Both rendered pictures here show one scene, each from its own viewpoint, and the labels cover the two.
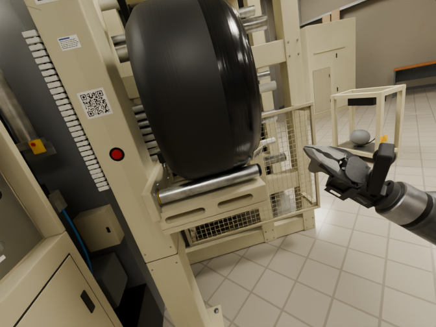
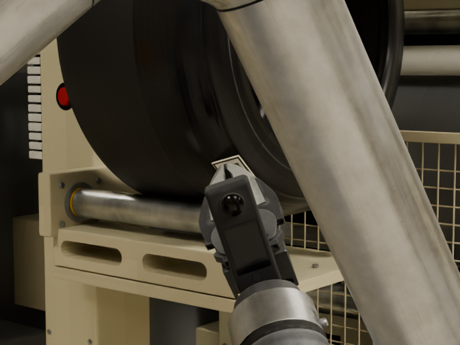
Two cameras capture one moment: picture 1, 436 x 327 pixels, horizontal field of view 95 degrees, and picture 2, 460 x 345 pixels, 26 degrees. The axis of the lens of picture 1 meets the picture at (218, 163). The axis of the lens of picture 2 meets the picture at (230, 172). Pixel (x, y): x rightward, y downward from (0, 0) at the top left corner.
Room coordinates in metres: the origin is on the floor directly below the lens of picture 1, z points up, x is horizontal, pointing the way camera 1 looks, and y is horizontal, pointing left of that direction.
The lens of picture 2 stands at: (-0.37, -1.00, 1.11)
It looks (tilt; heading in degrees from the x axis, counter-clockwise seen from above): 6 degrees down; 43
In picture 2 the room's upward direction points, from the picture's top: straight up
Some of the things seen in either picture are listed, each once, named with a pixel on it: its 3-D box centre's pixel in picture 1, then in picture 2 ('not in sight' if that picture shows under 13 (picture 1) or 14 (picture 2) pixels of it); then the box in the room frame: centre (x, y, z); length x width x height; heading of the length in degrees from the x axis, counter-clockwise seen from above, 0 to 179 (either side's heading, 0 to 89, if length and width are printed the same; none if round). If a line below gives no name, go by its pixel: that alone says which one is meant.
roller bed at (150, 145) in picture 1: (152, 132); not in sight; (1.10, 0.31, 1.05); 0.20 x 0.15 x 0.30; 94
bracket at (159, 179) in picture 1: (160, 181); (137, 192); (0.73, 0.24, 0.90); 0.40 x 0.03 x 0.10; 4
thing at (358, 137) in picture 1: (364, 124); not in sight; (2.27, -1.81, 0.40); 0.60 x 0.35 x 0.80; 15
